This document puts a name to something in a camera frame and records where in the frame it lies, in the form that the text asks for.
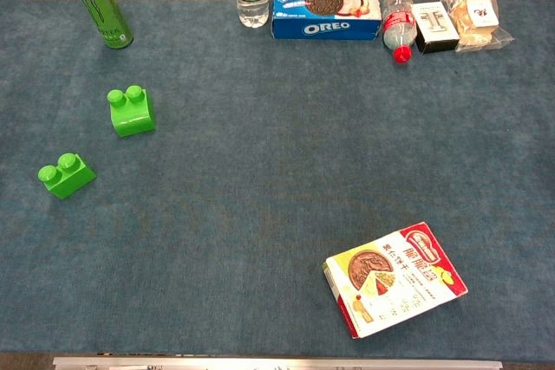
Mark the large green toy block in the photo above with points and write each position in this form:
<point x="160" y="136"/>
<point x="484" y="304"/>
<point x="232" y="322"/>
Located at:
<point x="132" y="118"/>

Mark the blue felt table cloth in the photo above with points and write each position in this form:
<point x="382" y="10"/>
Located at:
<point x="277" y="162"/>

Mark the red white biscuit box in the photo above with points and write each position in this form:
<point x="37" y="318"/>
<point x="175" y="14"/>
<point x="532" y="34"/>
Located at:
<point x="394" y="283"/>

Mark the blue Oreo cookie box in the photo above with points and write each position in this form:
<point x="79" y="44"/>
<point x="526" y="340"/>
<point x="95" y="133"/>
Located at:
<point x="325" y="28"/>

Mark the clear plastic snack bag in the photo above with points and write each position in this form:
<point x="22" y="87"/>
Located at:
<point x="474" y="19"/>

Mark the clear bottle red cap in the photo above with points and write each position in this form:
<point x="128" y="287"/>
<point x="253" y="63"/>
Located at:
<point x="399" y="27"/>

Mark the small white black box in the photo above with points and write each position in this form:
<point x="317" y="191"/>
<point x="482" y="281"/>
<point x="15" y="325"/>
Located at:
<point x="433" y="23"/>

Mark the green Monster energy can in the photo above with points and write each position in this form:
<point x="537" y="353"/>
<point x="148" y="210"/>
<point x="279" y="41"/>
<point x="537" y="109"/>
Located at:
<point x="104" y="10"/>

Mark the aluminium frame rail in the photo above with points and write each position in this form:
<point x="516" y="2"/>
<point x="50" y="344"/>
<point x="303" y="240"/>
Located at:
<point x="277" y="364"/>

